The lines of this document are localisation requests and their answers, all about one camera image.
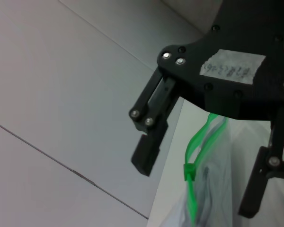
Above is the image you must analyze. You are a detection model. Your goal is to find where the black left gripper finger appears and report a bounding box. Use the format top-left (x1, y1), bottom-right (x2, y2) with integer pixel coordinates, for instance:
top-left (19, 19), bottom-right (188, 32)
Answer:
top-left (238, 118), bottom-right (284, 218)
top-left (129, 67), bottom-right (178, 177)

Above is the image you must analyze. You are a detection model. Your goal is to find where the transparent document bag green zipper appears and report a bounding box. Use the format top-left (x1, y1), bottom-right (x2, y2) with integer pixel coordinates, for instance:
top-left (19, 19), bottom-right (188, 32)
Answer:
top-left (160, 113), bottom-right (251, 227)

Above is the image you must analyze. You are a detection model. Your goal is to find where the green zipper slider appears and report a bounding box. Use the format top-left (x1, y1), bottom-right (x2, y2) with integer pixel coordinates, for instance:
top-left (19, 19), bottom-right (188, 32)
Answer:
top-left (183, 163), bottom-right (196, 182)

